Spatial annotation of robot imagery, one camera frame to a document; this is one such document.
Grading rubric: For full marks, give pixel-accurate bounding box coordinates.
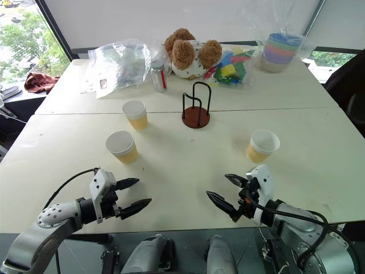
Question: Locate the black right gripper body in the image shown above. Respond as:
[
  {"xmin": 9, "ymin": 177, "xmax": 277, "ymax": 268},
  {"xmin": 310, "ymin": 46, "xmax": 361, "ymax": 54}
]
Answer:
[{"xmin": 229, "ymin": 178, "xmax": 261, "ymax": 223}]

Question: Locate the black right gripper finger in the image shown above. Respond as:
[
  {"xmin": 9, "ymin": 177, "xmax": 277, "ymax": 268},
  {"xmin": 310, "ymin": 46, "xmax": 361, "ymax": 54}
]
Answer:
[
  {"xmin": 224, "ymin": 173, "xmax": 248, "ymax": 188},
  {"xmin": 205, "ymin": 191, "xmax": 240, "ymax": 220}
]

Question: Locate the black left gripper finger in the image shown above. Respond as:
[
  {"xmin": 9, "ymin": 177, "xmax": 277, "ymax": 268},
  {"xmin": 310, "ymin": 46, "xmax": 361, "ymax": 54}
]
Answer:
[
  {"xmin": 119, "ymin": 198, "xmax": 152, "ymax": 220},
  {"xmin": 115, "ymin": 178, "xmax": 140, "ymax": 192}
]

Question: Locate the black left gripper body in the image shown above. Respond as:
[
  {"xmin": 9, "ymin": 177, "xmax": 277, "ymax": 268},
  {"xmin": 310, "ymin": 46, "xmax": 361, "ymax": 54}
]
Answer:
[{"xmin": 101, "ymin": 184, "xmax": 124, "ymax": 220}]

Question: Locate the yellow white paper cup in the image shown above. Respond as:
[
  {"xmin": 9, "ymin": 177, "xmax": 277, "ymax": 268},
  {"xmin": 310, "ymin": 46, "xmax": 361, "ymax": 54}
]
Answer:
[
  {"xmin": 121, "ymin": 100, "xmax": 149, "ymax": 131},
  {"xmin": 105, "ymin": 130, "xmax": 139, "ymax": 164},
  {"xmin": 246, "ymin": 130, "xmax": 281, "ymax": 163}
]

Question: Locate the grey rounded left robot leg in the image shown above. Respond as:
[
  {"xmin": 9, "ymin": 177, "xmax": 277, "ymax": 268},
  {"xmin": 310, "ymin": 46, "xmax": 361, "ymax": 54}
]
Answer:
[{"xmin": 120, "ymin": 233, "xmax": 175, "ymax": 274}]

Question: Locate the grey rounded robot leg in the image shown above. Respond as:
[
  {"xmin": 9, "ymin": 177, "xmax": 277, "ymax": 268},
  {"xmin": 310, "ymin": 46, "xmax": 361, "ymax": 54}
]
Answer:
[
  {"xmin": 120, "ymin": 233, "xmax": 175, "ymax": 274},
  {"xmin": 205, "ymin": 235, "xmax": 239, "ymax": 274}
]

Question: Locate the grey rounded right robot leg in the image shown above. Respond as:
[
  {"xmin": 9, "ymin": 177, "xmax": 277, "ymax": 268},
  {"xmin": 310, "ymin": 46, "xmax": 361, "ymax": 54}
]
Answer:
[{"xmin": 205, "ymin": 235, "xmax": 239, "ymax": 274}]

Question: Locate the bag of colourful paper pieces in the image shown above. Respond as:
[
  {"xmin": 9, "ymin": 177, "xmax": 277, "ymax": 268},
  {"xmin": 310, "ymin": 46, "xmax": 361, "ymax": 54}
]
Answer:
[{"xmin": 202, "ymin": 47, "xmax": 257, "ymax": 89}]

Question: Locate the clear jar with red stick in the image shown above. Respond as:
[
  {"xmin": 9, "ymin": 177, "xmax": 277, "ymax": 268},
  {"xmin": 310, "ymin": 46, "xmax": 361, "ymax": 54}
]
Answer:
[{"xmin": 150, "ymin": 62, "xmax": 169, "ymax": 93}]

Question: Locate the clear zip plastic bag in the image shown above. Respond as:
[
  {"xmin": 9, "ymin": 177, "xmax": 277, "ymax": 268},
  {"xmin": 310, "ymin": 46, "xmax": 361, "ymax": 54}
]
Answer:
[{"xmin": 80, "ymin": 38, "xmax": 152, "ymax": 100}]

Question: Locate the brown white plush toy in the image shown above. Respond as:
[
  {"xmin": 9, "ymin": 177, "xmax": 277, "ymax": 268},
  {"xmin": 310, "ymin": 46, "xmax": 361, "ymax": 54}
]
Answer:
[{"xmin": 164, "ymin": 27, "xmax": 223, "ymax": 80}]

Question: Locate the reddish brown cloth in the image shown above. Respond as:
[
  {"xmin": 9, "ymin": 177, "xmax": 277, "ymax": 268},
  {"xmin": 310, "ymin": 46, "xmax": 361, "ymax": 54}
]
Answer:
[{"xmin": 24, "ymin": 72, "xmax": 60, "ymax": 94}]

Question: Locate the stack of coloured bowls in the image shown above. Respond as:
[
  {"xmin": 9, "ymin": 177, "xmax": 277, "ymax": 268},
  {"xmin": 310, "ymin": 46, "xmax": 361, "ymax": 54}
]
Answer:
[{"xmin": 261, "ymin": 33, "xmax": 302, "ymax": 72}]

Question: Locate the dark office chair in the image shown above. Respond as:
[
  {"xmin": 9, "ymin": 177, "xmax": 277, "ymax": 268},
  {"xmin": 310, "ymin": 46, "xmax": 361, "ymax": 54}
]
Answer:
[{"xmin": 325, "ymin": 49, "xmax": 365, "ymax": 135}]

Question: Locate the clear bag around bowls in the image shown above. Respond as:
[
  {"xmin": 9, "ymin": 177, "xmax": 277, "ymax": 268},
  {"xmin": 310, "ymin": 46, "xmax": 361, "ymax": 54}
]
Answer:
[{"xmin": 250, "ymin": 0, "xmax": 316, "ymax": 74}]

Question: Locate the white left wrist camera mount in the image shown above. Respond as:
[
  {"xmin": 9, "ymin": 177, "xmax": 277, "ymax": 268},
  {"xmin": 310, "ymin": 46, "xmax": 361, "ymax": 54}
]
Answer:
[{"xmin": 88, "ymin": 168, "xmax": 117, "ymax": 224}]

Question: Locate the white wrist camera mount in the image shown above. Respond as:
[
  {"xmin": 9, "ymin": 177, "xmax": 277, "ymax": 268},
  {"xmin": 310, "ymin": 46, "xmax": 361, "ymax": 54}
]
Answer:
[
  {"xmin": 88, "ymin": 168, "xmax": 117, "ymax": 224},
  {"xmin": 246, "ymin": 164, "xmax": 275, "ymax": 226}
]

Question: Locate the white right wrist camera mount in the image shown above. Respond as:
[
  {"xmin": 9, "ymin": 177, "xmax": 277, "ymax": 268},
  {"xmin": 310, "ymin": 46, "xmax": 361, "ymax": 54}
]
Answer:
[{"xmin": 246, "ymin": 164, "xmax": 275, "ymax": 226}]

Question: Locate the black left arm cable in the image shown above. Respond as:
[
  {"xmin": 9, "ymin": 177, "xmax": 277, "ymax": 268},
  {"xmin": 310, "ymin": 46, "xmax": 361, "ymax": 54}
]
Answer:
[{"xmin": 42, "ymin": 167, "xmax": 101, "ymax": 211}]

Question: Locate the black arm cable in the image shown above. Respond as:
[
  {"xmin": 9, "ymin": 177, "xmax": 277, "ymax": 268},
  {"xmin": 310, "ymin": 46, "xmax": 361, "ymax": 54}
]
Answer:
[
  {"xmin": 248, "ymin": 199, "xmax": 329, "ymax": 271},
  {"xmin": 42, "ymin": 167, "xmax": 101, "ymax": 211}
]

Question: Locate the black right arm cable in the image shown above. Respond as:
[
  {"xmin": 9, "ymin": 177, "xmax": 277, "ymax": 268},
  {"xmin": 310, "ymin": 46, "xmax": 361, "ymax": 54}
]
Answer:
[{"xmin": 248, "ymin": 199, "xmax": 329, "ymax": 271}]

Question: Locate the black wire cup holder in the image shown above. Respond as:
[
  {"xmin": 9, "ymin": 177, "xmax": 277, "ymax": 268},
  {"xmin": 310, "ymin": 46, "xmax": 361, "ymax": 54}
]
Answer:
[{"xmin": 181, "ymin": 82, "xmax": 212, "ymax": 130}]

